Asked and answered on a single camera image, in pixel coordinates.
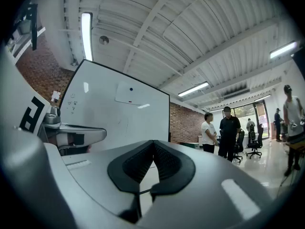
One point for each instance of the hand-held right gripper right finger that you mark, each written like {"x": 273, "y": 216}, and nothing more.
{"x": 177, "y": 173}

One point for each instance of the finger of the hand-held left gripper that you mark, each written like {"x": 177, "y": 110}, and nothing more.
{"x": 71, "y": 150}
{"x": 94, "y": 134}

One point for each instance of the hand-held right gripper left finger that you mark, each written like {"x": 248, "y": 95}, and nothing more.
{"x": 114, "y": 172}

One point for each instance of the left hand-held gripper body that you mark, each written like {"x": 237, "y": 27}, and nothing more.
{"x": 14, "y": 99}

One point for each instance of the black-framed whiteboard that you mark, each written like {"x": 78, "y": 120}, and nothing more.
{"x": 100, "y": 118}

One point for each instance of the black office chair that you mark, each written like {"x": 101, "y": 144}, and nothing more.
{"x": 255, "y": 142}
{"x": 239, "y": 144}

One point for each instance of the ceiling tube light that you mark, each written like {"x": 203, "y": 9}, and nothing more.
{"x": 262, "y": 98}
{"x": 283, "y": 49}
{"x": 193, "y": 88}
{"x": 87, "y": 37}

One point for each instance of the round ceiling detector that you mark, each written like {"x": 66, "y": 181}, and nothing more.
{"x": 104, "y": 40}

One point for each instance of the white note on brick wall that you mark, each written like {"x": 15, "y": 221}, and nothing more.
{"x": 55, "y": 96}

